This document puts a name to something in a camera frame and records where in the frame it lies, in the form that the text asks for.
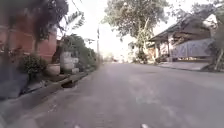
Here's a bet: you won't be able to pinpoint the utility pole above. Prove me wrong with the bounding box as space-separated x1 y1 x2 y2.
96 24 101 66

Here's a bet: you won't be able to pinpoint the grey asphalt road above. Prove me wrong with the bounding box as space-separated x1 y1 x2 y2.
0 62 224 128

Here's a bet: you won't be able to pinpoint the pale concrete planter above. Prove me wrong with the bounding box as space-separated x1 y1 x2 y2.
59 50 80 75

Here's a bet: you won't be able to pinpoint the large green tree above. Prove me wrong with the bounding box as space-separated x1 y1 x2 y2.
103 0 171 64

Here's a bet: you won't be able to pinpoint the palm fronds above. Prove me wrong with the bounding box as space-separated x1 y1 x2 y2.
61 11 86 36

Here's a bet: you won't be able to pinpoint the round planter pot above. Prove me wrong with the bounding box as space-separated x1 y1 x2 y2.
45 63 62 77

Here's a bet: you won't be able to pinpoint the concrete driveway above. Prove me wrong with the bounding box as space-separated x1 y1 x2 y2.
156 60 214 72

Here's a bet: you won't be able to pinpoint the house with dark roof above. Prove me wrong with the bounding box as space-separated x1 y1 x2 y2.
146 8 221 64

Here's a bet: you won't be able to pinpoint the concrete kerb with drain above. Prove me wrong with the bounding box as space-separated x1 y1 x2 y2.
0 66 98 113

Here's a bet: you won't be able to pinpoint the green bush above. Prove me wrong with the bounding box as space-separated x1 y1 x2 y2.
18 53 49 80

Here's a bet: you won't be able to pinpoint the dark leafy tree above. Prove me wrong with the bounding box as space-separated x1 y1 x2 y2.
0 0 70 51

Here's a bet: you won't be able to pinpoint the red brick building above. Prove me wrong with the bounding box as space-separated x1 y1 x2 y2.
0 6 59 64

